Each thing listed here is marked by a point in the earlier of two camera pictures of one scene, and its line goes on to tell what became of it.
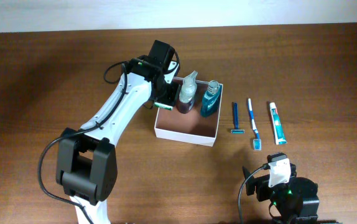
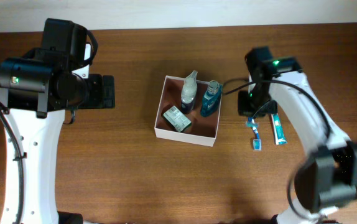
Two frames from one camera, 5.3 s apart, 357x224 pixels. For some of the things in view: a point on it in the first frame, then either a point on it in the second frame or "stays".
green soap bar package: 163,106 -> 177,119
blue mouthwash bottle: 210,101 stays
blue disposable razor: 236,130 -> 250,124
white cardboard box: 191,126 stays
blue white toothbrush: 257,142 stays
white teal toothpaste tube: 279,133 stays
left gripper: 171,99 -> 99,85
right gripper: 263,183 -> 244,108
